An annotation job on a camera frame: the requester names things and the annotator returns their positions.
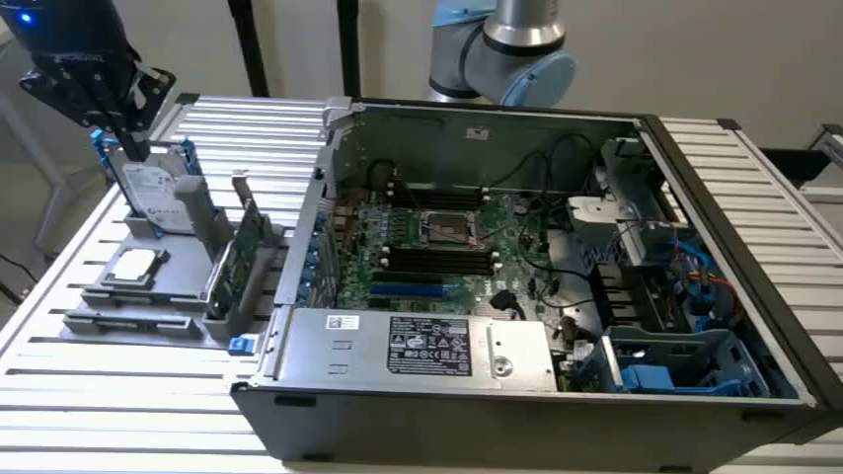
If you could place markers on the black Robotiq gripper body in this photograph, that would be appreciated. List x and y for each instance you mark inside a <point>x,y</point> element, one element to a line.
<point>73,44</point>

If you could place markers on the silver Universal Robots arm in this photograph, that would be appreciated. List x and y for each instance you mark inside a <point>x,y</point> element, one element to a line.
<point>521,34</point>

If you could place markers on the black RAM slot bank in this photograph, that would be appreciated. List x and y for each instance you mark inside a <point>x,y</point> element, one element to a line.
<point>438,259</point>
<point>438,197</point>

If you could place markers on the black expansion slot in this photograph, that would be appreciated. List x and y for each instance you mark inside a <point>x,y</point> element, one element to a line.
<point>403,302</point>
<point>409,277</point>

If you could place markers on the blue expansion slot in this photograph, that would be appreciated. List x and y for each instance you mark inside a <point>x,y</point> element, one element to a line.
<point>407,290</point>

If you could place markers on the silver hard disk blue carrier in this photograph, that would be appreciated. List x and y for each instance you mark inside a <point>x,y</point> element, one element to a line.
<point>155,192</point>

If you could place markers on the silver CPU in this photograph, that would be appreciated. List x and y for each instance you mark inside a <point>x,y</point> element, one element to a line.
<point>137,266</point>

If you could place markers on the grey parts rack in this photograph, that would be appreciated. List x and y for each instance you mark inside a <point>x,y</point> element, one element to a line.
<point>171,266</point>

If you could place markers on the black stand pole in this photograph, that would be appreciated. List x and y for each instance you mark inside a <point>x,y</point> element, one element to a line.
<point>250,49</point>
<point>349,49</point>

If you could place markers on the green graphics card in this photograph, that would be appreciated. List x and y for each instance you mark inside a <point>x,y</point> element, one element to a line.
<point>241,257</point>

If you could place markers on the small blue plastic clip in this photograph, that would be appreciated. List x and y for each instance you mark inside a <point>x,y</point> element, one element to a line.
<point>242,345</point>

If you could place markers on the metal CPU socket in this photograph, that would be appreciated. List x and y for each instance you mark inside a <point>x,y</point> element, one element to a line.
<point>450,227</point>

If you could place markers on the silver power supply unit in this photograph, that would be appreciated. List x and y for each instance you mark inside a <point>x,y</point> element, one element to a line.
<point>369,350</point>

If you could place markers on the green motherboard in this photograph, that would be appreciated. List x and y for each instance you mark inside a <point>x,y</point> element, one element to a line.
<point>514,257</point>

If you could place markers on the silver metal drive cage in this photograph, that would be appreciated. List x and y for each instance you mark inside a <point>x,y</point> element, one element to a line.
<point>633,217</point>

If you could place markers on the black open PC case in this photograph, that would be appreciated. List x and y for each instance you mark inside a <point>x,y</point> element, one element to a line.
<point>501,424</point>

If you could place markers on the black fan shroud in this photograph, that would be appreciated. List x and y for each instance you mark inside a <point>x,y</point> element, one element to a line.
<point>633,296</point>

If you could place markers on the blue plastic disk bay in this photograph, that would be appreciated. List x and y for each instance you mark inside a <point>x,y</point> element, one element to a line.
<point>685,355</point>

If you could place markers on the black box beside table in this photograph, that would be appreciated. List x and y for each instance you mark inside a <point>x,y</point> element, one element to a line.
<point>794,165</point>

